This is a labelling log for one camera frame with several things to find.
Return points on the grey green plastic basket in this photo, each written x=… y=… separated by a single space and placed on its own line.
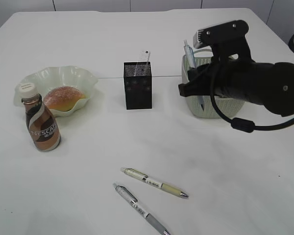
x=230 y=107

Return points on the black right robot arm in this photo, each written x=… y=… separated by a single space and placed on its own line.
x=270 y=85

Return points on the cream yellow pen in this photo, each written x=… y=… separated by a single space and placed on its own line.
x=153 y=182

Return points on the blue clear grey pen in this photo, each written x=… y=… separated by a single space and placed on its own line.
x=191 y=61

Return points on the transparent plastic ruler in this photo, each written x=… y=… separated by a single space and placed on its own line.
x=143 y=56

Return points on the sugared bread bun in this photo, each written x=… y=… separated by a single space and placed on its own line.
x=63 y=98

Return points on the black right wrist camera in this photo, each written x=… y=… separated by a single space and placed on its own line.
x=225 y=39

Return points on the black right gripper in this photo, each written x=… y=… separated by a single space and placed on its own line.
x=214 y=78

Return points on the black mesh pen holder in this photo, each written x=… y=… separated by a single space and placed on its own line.
x=137 y=79

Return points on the brown coffee bottle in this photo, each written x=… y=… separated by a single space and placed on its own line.
x=40 y=122

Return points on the pale green wavy plate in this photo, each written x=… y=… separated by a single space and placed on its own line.
x=50 y=78

